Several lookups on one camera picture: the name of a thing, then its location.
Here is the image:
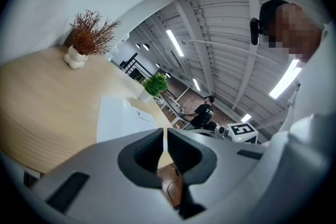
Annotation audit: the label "green potted plant white pot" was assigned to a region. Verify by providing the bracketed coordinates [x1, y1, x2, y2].
[138, 72, 169, 103]

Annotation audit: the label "person's white shirt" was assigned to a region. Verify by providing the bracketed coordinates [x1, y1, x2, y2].
[258, 20, 336, 221]

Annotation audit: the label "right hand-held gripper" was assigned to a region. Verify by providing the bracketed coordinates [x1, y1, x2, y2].
[187, 122, 259, 144]

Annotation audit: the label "yellow-edged paperback book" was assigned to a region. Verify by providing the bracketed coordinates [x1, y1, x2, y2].
[96, 95, 170, 144]

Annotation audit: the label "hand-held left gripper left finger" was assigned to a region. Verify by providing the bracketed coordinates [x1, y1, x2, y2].
[26, 127, 180, 224]

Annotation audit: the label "dark wooden box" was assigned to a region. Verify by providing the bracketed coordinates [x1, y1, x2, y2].
[64, 29, 78, 48]

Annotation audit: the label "black-top table white legs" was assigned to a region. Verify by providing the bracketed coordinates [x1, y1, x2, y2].
[157, 89, 190, 124]

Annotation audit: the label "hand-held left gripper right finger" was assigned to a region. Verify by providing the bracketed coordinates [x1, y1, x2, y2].
[167, 127, 267, 224]

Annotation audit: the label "person's head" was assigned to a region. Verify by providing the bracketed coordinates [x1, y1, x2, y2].
[259, 0, 324, 63]

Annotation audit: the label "thin white ceiling pipe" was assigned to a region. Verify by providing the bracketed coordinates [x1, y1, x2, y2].
[182, 38, 287, 69]

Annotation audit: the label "black metal shelf rack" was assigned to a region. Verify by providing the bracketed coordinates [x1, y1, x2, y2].
[119, 52, 155, 81]

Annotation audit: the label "light wooden table white legs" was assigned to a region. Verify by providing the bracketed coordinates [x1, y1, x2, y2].
[0, 44, 184, 187]

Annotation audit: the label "brown dried plant white vase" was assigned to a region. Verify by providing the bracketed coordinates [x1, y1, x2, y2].
[64, 9, 122, 70]

